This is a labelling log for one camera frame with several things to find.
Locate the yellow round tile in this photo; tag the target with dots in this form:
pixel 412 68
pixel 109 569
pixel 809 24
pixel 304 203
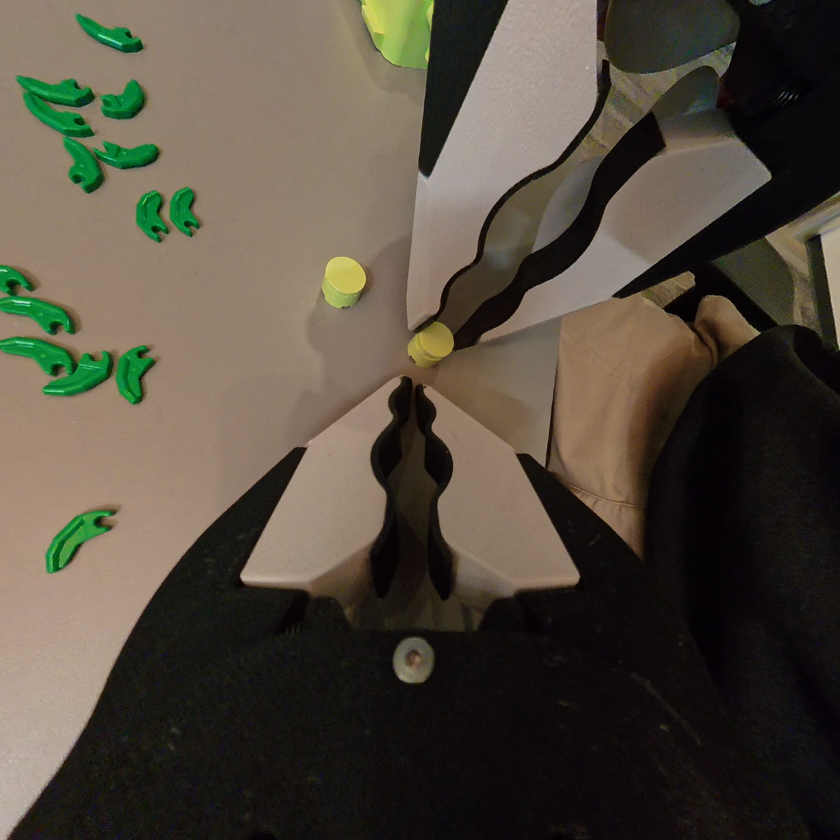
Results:
pixel 436 340
pixel 346 270

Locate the person's black clothed body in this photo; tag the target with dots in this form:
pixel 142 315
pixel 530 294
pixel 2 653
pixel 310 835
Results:
pixel 754 525

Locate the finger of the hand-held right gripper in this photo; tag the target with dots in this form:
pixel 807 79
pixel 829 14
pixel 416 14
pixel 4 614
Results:
pixel 518 98
pixel 669 216

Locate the lime round brick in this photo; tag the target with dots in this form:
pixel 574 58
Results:
pixel 418 354
pixel 341 296

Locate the scattered green leaf pieces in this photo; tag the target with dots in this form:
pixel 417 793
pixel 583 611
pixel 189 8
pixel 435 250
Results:
pixel 56 92

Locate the person's beige trousers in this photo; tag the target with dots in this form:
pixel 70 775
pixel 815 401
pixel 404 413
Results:
pixel 617 394

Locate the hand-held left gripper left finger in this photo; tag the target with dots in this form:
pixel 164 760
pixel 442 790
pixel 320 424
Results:
pixel 315 525

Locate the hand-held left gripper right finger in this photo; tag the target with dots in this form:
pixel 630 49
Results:
pixel 505 525

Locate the lime green brick model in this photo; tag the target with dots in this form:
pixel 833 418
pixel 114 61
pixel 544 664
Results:
pixel 400 33

